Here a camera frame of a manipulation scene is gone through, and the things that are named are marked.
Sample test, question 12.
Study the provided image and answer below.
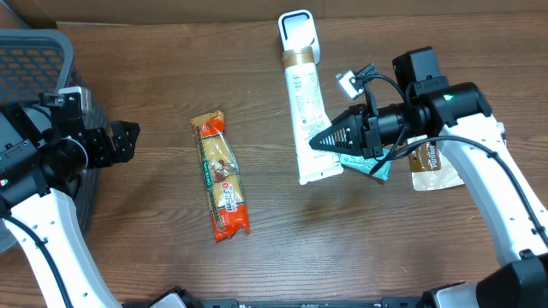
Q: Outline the teal wipes packet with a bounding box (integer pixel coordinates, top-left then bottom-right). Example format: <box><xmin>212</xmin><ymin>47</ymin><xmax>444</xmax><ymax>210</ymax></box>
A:
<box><xmin>339</xmin><ymin>149</ymin><xmax>391</xmax><ymax>181</ymax></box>

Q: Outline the white Pantene tube gold cap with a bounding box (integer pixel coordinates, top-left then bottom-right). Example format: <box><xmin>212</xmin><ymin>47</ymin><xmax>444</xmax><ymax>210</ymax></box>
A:
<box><xmin>283</xmin><ymin>46</ymin><xmax>343</xmax><ymax>185</ymax></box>

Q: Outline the clear beige zip pouch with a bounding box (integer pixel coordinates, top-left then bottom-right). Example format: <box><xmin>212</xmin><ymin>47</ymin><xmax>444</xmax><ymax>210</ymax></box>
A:
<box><xmin>406</xmin><ymin>121</ymin><xmax>509</xmax><ymax>192</ymax></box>

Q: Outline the red snack package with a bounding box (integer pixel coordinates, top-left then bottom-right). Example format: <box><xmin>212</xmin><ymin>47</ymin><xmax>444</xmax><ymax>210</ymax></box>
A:
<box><xmin>191</xmin><ymin>110</ymin><xmax>251</xmax><ymax>242</ymax></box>

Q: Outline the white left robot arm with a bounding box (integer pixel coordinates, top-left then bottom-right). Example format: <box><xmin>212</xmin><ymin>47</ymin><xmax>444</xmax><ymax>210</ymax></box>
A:
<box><xmin>1</xmin><ymin>102</ymin><xmax>140</xmax><ymax>307</ymax></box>

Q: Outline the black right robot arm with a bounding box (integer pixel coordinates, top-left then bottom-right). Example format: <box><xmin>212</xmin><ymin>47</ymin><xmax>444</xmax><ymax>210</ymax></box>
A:
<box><xmin>310</xmin><ymin>47</ymin><xmax>547</xmax><ymax>307</ymax></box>

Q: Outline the white barcode scanner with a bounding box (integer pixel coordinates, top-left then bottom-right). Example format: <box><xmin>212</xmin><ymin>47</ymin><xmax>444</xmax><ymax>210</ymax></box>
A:
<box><xmin>277</xmin><ymin>9</ymin><xmax>321</xmax><ymax>65</ymax></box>

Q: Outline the dark grey plastic basket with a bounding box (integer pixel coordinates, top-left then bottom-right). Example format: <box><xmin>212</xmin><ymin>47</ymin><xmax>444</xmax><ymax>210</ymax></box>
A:
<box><xmin>1</xmin><ymin>29</ymin><xmax>110</xmax><ymax>253</ymax></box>

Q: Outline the brown cardboard backdrop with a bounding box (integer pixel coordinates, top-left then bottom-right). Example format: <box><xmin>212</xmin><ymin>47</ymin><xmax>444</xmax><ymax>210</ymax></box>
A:
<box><xmin>4</xmin><ymin>0</ymin><xmax>547</xmax><ymax>27</ymax></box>

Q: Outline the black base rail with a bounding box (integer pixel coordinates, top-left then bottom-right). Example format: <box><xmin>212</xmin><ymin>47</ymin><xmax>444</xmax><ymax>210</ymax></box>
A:
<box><xmin>122</xmin><ymin>296</ymin><xmax>504</xmax><ymax>308</ymax></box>

